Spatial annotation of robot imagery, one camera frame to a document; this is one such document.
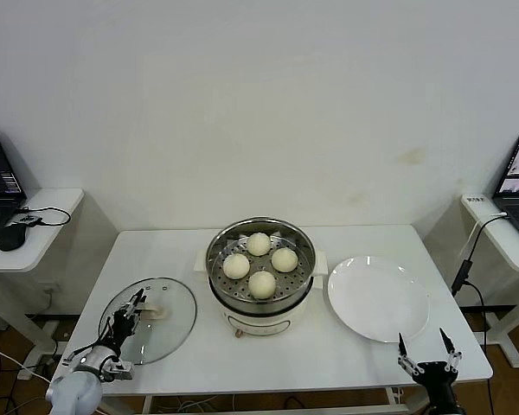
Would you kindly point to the white side desk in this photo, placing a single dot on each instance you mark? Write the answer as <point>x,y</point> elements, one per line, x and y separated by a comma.
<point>508,253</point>
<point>56,203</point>

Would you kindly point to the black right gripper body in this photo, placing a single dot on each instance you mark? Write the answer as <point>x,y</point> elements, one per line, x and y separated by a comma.
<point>437,384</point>

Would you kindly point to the white power strip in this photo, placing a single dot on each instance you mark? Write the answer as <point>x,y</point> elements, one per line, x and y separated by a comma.
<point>480,207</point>

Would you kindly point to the white wall socket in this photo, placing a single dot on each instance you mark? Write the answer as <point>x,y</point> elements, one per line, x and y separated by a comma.
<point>53,287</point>

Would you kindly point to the white table frame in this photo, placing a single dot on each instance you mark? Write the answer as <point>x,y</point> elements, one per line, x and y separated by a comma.
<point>307,410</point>

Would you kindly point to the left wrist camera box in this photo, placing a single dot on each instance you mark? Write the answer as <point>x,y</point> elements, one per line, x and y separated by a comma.
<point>120,372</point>

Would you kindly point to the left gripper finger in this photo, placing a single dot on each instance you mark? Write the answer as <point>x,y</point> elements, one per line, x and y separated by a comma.
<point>132,312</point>
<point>138,297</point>

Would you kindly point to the stainless steel steamer basket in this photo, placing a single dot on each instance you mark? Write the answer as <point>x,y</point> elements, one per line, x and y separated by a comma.
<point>298,281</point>

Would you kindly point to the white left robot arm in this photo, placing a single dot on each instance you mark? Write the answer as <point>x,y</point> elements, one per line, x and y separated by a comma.
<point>73,391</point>

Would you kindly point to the black computer mouse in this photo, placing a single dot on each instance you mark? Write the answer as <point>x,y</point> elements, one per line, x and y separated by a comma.
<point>12,237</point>

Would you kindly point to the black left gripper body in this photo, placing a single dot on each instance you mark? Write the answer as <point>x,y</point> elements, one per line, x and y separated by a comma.
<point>122,325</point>

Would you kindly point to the white round plate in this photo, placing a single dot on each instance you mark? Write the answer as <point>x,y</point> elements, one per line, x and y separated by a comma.
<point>378,298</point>

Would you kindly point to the white steamed baozi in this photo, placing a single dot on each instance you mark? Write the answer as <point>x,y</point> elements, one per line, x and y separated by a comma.
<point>258,243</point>
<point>261,284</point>
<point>284,259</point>
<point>236,266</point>

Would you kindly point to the cream white electric cooker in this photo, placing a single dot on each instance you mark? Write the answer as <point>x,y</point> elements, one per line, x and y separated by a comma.
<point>264,322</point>

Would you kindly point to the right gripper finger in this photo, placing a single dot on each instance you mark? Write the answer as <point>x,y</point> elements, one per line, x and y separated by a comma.
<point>404,356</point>
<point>453,359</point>

